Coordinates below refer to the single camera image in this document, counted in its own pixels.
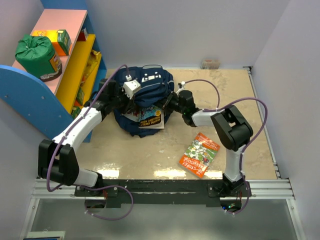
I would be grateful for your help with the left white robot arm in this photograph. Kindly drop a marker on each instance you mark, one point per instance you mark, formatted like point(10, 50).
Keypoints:
point(57, 159)

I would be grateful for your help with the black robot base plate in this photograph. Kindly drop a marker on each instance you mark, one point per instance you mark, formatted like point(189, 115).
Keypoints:
point(208, 192)

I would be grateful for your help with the yellow snack bag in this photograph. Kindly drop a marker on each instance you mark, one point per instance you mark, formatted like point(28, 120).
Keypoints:
point(91, 64)

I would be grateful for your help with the small box at back wall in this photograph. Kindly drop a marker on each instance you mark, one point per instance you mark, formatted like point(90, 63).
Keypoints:
point(210, 64)

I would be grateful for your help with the small box on yellow shelf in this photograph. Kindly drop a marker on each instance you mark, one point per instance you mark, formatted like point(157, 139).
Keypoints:
point(83, 35)

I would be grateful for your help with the yellow green carton box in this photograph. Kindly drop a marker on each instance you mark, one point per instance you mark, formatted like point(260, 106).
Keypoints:
point(59, 38)

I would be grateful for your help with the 169-storey treehouse book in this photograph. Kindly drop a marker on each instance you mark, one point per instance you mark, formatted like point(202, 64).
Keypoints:
point(151, 117)

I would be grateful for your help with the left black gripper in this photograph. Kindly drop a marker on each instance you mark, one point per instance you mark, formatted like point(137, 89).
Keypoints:
point(130, 104)

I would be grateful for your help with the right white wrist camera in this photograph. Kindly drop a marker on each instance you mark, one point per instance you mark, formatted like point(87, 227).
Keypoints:
point(181, 87)

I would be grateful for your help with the orange 78-storey treehouse book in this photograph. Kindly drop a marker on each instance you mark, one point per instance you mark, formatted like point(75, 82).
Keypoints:
point(199, 155)

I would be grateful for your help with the green box on lower shelf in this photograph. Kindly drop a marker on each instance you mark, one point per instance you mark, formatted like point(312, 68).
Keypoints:
point(79, 99)

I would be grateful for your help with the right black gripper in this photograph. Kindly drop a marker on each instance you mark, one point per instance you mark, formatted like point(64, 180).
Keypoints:
point(166, 106)

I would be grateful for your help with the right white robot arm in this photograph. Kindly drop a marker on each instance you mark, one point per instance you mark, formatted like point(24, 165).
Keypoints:
point(232, 128)

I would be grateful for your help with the blue pink yellow shelf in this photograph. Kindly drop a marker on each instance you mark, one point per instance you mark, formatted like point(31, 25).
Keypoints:
point(46, 98)

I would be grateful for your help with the green wrapped round package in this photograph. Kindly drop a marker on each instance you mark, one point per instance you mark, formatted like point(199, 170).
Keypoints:
point(38, 57)

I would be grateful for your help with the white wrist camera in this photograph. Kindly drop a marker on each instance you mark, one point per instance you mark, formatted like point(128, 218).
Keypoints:
point(131, 88)
point(181, 87)

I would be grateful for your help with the navy blue school backpack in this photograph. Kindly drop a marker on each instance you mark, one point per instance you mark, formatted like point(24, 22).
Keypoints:
point(156, 84)

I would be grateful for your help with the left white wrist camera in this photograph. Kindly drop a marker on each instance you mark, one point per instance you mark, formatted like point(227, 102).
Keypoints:
point(131, 88)

